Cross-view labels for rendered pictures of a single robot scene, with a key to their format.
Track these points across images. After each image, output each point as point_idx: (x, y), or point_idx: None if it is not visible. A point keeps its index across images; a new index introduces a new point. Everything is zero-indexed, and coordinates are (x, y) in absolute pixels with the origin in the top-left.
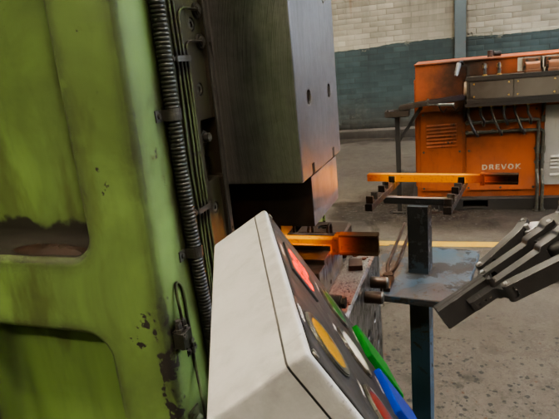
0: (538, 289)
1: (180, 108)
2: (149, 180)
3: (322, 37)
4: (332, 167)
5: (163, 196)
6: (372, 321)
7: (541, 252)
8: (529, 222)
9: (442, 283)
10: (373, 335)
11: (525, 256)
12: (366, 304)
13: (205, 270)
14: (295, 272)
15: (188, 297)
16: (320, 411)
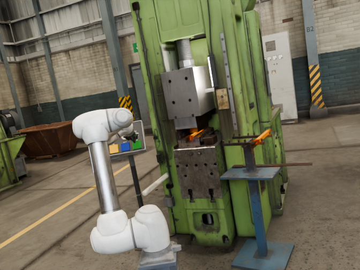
0: (127, 139)
1: (154, 102)
2: (150, 112)
3: (185, 88)
4: (191, 119)
5: (153, 115)
6: (201, 164)
7: None
8: (137, 132)
9: (238, 173)
10: (203, 169)
11: None
12: (193, 156)
13: (159, 129)
14: None
15: (158, 132)
16: None
